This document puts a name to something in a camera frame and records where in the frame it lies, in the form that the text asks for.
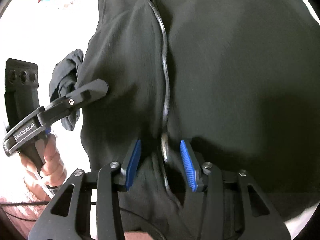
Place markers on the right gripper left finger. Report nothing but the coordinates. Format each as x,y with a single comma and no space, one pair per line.
67,215

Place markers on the blue checkered cartoon blanket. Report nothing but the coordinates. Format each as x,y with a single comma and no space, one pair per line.
44,32

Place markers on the black fleece jacket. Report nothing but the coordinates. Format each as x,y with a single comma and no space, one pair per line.
238,78

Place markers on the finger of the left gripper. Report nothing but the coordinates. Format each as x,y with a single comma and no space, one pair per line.
73,101

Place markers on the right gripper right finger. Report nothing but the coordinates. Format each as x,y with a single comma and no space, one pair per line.
233,204

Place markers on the person's left hand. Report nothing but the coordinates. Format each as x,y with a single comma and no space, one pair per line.
53,171

